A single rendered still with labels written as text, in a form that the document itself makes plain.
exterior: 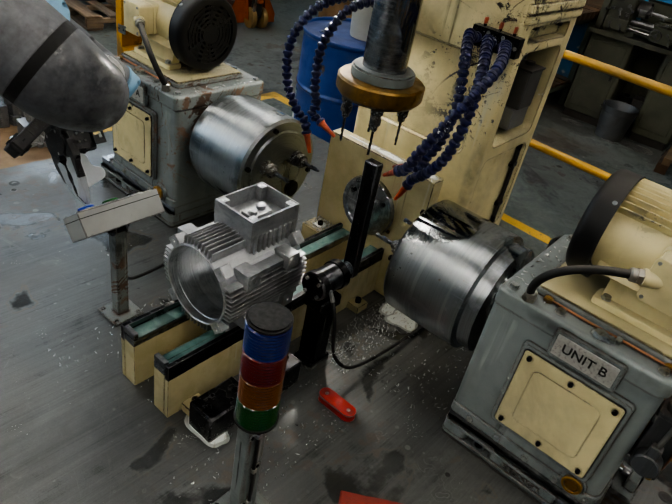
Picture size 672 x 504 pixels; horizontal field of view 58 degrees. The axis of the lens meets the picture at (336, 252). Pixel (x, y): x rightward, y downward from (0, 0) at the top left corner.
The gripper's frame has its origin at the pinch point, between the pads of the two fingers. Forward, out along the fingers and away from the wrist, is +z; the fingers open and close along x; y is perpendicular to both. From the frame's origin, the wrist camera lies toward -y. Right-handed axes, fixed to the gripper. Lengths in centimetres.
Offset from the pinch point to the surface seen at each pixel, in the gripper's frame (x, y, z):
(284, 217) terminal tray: -27.3, 22.3, 15.2
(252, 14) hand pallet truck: 343, 382, -145
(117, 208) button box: -3.6, 4.2, 3.8
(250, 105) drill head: -0.7, 46.3, -9.8
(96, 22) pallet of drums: 380, 239, -162
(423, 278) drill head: -44, 36, 34
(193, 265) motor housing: -9.7, 11.4, 18.7
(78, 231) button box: -1.3, -3.4, 5.6
